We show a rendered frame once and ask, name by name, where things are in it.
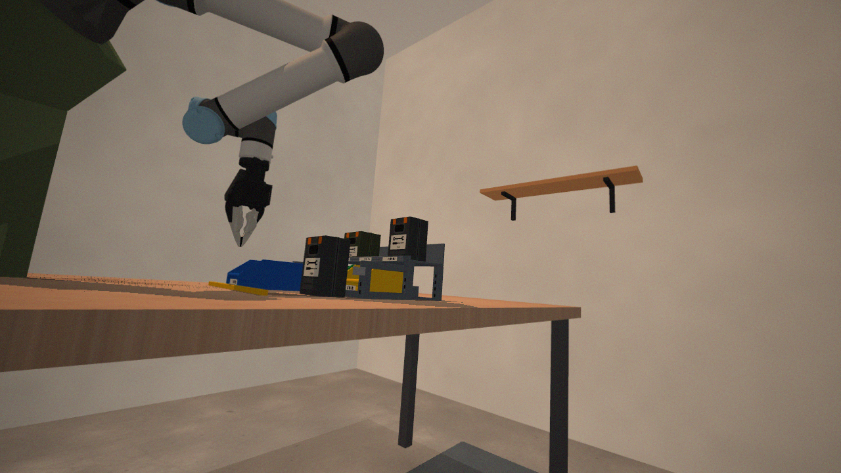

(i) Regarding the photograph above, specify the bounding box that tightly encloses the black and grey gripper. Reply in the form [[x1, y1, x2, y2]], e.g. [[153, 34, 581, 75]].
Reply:
[[225, 157, 272, 247]]

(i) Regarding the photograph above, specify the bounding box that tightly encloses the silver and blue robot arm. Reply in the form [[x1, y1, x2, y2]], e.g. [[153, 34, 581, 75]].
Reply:
[[38, 0, 384, 164]]

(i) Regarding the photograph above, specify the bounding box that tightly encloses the yellow bar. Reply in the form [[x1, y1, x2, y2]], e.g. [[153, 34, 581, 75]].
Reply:
[[208, 281, 268, 296]]

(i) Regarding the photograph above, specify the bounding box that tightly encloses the grey metal shelf rack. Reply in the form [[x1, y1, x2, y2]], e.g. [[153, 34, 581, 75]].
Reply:
[[345, 243, 445, 301]]

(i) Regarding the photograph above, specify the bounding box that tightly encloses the blue bin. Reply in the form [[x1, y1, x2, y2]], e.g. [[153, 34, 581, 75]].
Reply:
[[227, 259, 303, 291]]

